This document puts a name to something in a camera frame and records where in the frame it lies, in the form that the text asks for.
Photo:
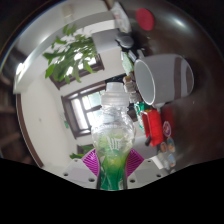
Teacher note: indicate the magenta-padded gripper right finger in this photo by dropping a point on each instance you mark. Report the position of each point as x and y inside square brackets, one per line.
[135, 161]

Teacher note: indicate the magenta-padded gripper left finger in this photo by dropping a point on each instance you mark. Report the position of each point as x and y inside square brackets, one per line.
[90, 162]

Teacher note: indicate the clear green-labelled drink bottle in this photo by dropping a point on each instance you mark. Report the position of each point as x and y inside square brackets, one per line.
[113, 133]

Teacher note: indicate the round colourful sticker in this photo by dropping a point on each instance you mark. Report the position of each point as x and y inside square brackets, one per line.
[163, 146]
[171, 145]
[171, 160]

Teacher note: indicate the round pink-rimmed sticker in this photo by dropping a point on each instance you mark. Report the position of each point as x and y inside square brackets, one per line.
[166, 127]

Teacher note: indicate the green box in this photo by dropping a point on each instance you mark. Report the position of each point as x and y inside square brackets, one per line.
[140, 113]

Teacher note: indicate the brown glazed double door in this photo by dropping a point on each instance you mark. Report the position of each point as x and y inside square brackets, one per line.
[80, 113]

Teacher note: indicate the white mug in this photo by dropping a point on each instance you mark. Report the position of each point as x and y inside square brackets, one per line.
[166, 78]

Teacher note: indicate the brown-framed window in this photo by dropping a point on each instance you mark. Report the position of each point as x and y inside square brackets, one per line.
[95, 65]

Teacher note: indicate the green cloth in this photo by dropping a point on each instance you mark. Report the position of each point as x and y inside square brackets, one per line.
[126, 63]

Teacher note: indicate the dark grey round gadget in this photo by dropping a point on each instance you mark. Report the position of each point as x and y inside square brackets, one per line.
[125, 40]

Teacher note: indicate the flat round red coaster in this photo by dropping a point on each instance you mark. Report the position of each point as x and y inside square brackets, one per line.
[145, 19]

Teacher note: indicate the white printed paper sheet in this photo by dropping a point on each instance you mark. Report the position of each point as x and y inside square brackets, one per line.
[120, 16]

